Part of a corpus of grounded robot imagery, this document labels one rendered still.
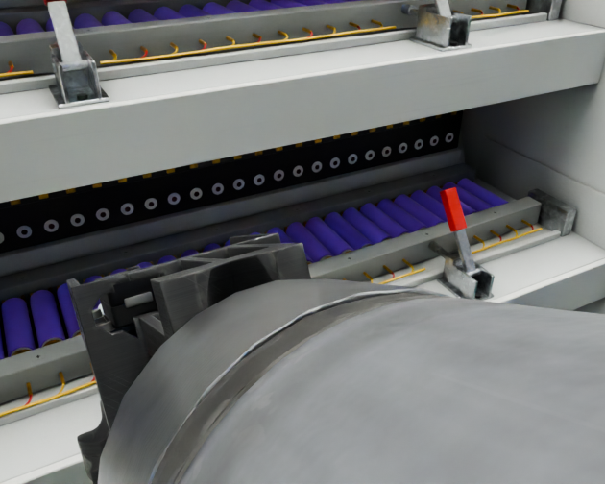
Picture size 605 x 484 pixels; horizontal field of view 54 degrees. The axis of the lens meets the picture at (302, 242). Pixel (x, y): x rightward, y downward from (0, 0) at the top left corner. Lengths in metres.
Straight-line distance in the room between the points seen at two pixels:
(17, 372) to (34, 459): 0.06
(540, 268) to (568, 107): 0.16
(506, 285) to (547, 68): 0.18
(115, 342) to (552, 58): 0.43
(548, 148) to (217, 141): 0.36
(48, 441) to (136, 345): 0.22
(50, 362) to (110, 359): 0.24
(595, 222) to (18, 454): 0.51
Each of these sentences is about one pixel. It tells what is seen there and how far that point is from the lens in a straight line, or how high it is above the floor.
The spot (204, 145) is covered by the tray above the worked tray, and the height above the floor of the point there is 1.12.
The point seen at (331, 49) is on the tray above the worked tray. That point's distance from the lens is 0.46.
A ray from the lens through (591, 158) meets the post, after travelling 0.61.
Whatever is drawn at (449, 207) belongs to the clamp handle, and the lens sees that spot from 0.49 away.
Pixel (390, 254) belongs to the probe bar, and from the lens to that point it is 0.51.
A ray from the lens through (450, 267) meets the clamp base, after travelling 0.51.
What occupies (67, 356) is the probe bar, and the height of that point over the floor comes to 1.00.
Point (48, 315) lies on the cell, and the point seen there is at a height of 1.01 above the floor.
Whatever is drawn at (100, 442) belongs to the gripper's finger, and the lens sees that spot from 0.24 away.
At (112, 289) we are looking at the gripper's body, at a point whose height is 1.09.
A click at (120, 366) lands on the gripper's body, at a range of 0.20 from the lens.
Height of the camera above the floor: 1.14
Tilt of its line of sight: 14 degrees down
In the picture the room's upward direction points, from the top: 10 degrees counter-clockwise
